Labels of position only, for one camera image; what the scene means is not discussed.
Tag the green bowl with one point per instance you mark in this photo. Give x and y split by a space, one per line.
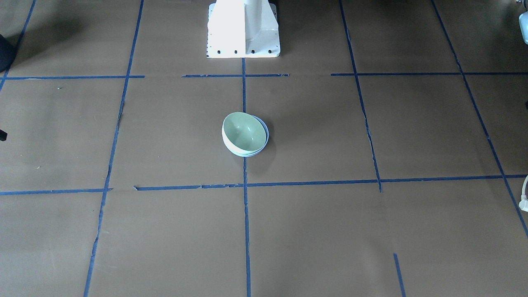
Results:
243 134

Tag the blue bowl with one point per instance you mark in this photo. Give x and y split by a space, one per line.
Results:
265 136

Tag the white power plug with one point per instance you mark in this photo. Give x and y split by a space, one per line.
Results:
523 204

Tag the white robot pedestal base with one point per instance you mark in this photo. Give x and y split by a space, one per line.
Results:
242 29

